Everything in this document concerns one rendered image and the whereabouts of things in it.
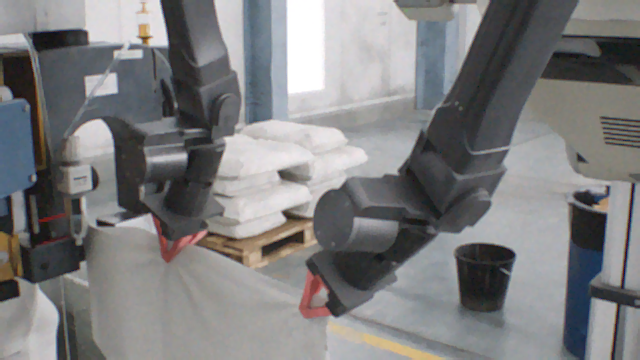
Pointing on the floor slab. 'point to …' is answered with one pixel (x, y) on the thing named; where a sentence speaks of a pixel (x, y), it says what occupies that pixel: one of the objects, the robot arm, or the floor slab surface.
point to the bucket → (484, 275)
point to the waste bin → (583, 261)
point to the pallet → (243, 248)
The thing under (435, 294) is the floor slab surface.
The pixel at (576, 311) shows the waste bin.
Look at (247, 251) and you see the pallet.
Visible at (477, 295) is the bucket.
